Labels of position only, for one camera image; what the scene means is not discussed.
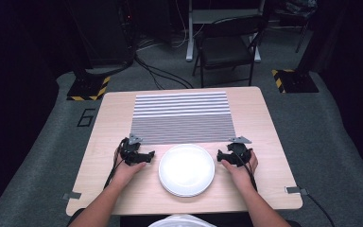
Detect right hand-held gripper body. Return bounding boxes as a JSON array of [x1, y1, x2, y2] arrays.
[[226, 135, 253, 167]]

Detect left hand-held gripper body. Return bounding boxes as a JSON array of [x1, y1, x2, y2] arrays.
[[119, 133, 147, 166]]

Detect person's right hand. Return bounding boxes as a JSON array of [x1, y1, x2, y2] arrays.
[[220, 149, 260, 191]]

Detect person's left hand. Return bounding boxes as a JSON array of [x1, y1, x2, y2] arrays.
[[111, 146, 147, 187]]

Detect grey striped placemat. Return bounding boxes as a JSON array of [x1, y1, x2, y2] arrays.
[[130, 91, 236, 146]]

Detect grey tape piece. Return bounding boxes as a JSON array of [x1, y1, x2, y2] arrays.
[[285, 185, 310, 197], [61, 191, 82, 201]]

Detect person's white shirt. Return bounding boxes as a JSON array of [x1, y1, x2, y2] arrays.
[[147, 214, 217, 227]]

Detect black stand base striped edge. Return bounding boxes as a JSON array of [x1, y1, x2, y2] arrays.
[[270, 68, 320, 95], [66, 75, 112, 102]]

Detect black folding chair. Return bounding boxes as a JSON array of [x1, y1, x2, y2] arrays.
[[191, 14, 268, 89]]

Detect dark equipment cabinet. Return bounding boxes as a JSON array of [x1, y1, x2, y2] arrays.
[[84, 0, 137, 68]]

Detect dark chair with clutter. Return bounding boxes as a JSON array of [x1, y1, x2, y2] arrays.
[[272, 0, 319, 54]]

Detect right hand-held gripper cable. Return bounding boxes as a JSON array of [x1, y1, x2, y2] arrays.
[[234, 148, 259, 192]]

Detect hand-held gripper cable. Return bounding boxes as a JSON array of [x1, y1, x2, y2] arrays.
[[234, 148, 259, 192], [103, 137, 130, 190]]

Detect left hand-held gripper cable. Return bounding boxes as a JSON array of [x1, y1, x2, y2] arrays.
[[103, 137, 130, 190]]

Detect black floor cables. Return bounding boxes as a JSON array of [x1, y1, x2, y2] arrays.
[[133, 53, 195, 91]]

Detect black cable at table edge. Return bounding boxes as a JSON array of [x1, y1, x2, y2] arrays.
[[305, 192, 337, 227]]

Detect white desk frame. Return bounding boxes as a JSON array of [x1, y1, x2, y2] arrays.
[[184, 0, 263, 63]]

